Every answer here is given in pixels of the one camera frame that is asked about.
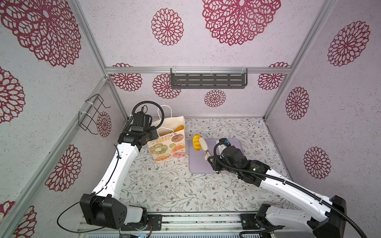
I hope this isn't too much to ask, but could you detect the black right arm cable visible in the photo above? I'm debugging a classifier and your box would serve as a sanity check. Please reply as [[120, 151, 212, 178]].
[[213, 141, 368, 238]]

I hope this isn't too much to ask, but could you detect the lavender plastic tray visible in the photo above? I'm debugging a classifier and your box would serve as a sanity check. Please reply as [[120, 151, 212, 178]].
[[188, 138, 244, 174]]

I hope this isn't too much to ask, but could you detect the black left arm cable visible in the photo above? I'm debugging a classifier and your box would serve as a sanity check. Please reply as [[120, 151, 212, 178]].
[[56, 101, 165, 234]]

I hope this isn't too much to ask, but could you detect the small striped croissant bun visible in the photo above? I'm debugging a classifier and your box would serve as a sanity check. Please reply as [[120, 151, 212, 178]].
[[192, 134, 202, 151]]

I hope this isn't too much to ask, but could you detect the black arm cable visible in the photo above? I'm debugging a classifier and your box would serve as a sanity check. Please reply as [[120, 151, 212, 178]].
[[213, 141, 368, 238], [56, 101, 165, 234]]

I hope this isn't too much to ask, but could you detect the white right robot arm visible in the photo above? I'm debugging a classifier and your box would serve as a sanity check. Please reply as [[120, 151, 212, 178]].
[[206, 141, 349, 238]]

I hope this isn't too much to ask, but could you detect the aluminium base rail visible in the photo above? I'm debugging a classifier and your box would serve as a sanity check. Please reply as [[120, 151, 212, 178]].
[[76, 212, 301, 238]]

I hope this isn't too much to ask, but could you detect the black wire wall rack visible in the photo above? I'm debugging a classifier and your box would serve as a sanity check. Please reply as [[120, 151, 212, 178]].
[[77, 94, 112, 137]]

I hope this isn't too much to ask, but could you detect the dark grey wall shelf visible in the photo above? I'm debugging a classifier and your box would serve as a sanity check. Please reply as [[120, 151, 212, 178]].
[[170, 69, 248, 89]]

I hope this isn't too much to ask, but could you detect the printed paper bread bag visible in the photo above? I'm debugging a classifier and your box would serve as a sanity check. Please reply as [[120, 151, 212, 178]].
[[147, 110, 186, 162]]

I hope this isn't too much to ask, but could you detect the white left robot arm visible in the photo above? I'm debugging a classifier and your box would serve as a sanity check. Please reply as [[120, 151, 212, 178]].
[[79, 112, 158, 230]]

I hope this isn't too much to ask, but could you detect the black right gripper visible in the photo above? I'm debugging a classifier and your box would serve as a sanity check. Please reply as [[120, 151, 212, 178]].
[[206, 154, 240, 178]]

